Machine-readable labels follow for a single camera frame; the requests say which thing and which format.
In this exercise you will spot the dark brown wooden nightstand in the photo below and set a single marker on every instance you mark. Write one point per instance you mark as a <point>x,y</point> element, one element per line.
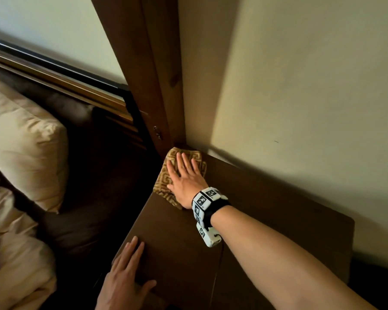
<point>278,209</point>

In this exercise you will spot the person's right little finger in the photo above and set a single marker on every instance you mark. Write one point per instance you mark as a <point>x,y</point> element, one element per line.
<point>197,168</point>

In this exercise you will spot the person's right forearm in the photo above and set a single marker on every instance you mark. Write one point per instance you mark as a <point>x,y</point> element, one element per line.
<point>278,264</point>

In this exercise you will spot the white marker wrist tracker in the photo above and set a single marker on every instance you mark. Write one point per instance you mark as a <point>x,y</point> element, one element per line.
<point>204,206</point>

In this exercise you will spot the person's left thumb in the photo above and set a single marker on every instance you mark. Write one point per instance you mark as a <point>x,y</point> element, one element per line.
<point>147,287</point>

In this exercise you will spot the person's left hand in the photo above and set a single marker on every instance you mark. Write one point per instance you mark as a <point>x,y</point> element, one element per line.
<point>121,287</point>

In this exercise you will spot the person's right hand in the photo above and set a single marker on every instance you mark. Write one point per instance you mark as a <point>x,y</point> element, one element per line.
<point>187,185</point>

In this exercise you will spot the brown patterned cleaning cloth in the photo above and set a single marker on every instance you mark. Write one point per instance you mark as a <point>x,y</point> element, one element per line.
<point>163,182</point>

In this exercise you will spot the wooden headboard with black frame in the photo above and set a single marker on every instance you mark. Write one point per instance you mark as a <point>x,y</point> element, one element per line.
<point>84,90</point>

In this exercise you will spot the cream pillow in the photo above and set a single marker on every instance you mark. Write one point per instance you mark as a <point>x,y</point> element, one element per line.
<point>22,145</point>

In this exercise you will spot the person's left middle finger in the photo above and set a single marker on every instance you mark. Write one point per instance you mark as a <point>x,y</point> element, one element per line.
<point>128,253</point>

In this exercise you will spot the person's right thumb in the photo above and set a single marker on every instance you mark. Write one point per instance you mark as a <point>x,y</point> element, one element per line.
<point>170,188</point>

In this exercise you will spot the person's right middle finger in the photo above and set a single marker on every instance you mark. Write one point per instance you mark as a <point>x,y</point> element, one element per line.
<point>180,163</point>

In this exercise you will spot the cream duvet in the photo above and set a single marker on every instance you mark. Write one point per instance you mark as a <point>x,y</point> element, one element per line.
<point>16,255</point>

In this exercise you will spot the small metal fitting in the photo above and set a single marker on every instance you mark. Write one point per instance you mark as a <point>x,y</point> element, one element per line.
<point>157,132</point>

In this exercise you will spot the brown wooden post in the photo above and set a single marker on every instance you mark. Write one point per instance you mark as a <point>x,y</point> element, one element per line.
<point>148,61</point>

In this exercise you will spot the dark brown bed sheet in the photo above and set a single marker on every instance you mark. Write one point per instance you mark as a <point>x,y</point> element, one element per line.
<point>90,206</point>

